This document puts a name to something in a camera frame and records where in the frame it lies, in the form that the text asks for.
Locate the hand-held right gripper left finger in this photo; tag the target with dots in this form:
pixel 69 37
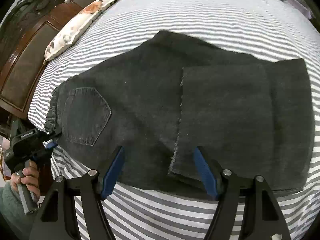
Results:
pixel 116 171

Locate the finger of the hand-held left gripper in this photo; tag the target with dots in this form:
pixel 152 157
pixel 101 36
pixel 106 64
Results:
pixel 51 145
pixel 53 133

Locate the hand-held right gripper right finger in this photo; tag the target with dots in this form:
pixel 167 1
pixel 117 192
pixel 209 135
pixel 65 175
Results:
pixel 203 170

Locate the dark grey denim pants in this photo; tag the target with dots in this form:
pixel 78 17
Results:
pixel 150 100

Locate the person's left forearm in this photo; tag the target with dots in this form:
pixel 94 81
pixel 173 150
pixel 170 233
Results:
pixel 10 207

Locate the person's left hand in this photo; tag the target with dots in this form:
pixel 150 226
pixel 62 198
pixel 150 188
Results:
pixel 33 180

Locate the brown wooden headboard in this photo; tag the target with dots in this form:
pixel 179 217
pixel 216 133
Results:
pixel 25 62

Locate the floral print pillow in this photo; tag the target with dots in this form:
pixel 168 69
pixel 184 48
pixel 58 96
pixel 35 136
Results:
pixel 75 27

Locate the grey white striped bed sheet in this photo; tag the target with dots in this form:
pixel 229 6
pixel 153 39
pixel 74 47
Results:
pixel 200 17

